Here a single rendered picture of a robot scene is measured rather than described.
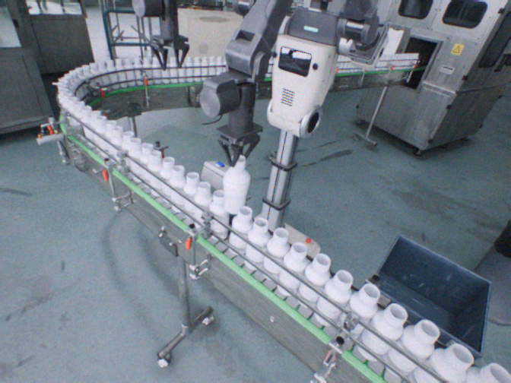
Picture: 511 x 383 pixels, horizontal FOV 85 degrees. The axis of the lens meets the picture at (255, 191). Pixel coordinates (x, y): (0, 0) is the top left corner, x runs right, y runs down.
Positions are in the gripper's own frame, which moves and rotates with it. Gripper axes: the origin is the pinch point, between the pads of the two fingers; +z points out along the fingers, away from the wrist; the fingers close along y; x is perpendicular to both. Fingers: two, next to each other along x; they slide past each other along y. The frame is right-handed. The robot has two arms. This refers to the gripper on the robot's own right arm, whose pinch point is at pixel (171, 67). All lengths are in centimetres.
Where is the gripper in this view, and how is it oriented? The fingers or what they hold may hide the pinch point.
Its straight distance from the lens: 106.6
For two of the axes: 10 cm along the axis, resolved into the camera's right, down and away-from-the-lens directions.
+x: 7.7, 4.6, -4.5
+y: -6.3, 4.1, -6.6
